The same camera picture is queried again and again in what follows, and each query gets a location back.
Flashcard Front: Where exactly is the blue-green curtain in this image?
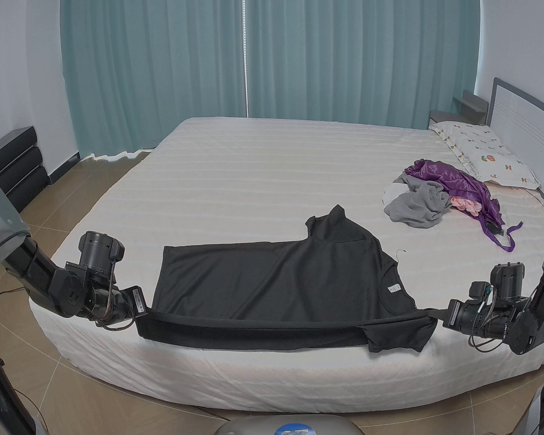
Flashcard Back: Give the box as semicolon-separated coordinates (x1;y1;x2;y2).
244;0;481;130
60;0;248;160

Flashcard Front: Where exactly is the pink garment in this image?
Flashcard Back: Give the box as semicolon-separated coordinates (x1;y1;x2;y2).
449;195;483;216

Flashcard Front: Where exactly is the black chest of drawers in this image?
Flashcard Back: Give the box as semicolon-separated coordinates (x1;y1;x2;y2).
0;126;50;212

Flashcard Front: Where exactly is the grey knitted garment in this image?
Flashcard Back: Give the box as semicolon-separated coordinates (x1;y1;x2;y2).
383;175;454;229

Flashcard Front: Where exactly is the white printed pillow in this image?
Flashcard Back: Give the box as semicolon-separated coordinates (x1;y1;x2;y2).
428;121;541;190

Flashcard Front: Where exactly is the white garment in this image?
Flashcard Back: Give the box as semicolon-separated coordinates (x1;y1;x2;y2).
382;184;411;205

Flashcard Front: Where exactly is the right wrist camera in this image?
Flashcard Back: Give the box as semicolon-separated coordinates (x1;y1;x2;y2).
468;280;493;303

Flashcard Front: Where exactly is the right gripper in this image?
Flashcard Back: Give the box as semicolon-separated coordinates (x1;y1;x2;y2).
441;298;487;335

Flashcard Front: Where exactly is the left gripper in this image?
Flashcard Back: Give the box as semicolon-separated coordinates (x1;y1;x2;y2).
96;285;149;330

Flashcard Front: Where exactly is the black T-shirt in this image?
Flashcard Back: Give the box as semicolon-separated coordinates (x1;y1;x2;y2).
136;204;438;354

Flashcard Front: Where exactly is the grey bedside table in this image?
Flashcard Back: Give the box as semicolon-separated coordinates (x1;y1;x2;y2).
428;90;489;128

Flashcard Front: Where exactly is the purple satin garment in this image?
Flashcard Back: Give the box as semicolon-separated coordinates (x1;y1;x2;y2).
403;159;524;253

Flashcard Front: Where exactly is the bed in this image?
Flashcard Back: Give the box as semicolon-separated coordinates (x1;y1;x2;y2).
27;77;544;413

